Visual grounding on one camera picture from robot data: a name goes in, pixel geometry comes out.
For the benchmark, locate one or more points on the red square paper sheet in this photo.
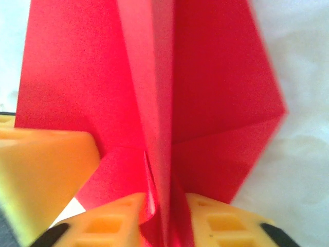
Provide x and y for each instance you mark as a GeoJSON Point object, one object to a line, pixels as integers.
{"type": "Point", "coordinates": [205, 90]}

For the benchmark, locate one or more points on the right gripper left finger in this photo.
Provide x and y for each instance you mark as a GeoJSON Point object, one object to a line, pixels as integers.
{"type": "Point", "coordinates": [108, 226]}

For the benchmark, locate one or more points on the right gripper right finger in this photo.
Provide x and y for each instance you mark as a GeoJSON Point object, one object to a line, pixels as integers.
{"type": "Point", "coordinates": [226, 226]}

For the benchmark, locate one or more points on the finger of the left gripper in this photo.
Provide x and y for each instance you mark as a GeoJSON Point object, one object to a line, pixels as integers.
{"type": "Point", "coordinates": [46, 159]}

